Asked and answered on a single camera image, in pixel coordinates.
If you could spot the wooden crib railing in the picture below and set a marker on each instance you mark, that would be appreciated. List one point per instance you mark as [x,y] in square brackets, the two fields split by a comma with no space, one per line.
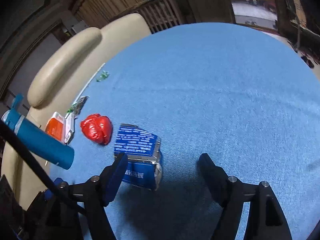
[164,14]

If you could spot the red knotted plastic bag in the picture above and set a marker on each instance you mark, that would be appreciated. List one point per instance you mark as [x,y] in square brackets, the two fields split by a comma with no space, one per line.
[97,128]

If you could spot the beige striped curtain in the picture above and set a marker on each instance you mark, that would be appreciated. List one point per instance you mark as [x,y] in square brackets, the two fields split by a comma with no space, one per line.
[98,13]

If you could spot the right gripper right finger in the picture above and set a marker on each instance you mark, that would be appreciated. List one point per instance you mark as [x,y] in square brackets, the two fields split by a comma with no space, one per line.
[266,219]

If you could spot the green candy wrapper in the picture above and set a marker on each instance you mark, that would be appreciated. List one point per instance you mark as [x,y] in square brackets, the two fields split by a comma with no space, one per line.
[103,76]

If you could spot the blue foil medicine box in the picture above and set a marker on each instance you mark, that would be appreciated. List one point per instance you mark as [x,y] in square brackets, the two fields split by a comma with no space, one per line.
[143,150]

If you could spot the orange white carton box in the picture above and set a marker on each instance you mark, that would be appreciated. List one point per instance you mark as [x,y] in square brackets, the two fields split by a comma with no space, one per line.
[61,128]

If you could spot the blue round tablecloth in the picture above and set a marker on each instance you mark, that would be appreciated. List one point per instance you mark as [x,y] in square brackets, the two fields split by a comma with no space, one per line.
[235,93]

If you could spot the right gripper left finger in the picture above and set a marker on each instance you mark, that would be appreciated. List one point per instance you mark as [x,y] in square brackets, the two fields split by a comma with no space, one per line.
[96,193]

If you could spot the cream leather sofa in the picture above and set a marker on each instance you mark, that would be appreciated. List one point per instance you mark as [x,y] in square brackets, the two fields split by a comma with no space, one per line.
[60,81]

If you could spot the dark snack wrapper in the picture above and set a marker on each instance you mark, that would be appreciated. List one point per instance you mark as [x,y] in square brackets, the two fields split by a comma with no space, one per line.
[77,107]

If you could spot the blue water bottle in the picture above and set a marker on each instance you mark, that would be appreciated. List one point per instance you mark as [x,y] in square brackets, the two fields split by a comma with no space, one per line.
[35,139]

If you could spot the pair of slippers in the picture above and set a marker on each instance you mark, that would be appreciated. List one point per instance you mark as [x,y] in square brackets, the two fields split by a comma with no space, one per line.
[307,61]

